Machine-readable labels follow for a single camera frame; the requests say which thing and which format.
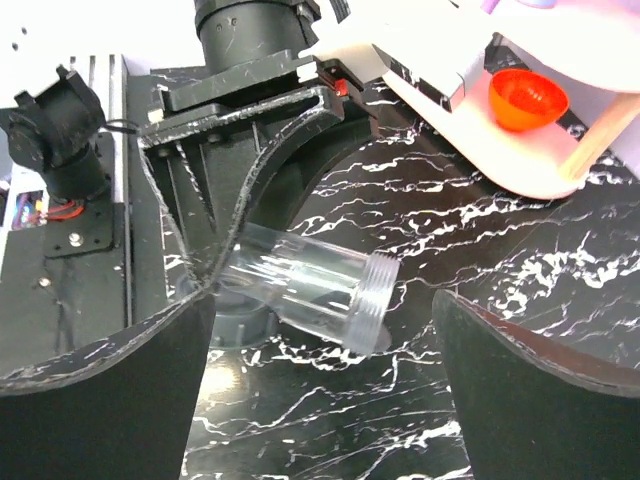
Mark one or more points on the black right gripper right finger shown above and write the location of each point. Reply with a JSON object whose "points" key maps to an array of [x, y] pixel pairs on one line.
{"points": [[530, 407]]}

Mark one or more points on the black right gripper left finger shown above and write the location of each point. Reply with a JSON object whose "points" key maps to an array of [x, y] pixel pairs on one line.
{"points": [[118, 408]]}

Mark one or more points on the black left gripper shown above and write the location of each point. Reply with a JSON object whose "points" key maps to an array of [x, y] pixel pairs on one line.
{"points": [[303, 99]]}

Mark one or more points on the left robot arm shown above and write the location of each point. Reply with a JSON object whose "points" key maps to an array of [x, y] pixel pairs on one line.
{"points": [[243, 138]]}

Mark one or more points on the pink three-tier shelf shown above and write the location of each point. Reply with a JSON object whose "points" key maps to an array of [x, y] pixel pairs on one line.
{"points": [[439, 57]]}

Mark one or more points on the orange plastic bowl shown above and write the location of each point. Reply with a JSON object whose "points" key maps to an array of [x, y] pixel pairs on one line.
{"points": [[523, 100]]}

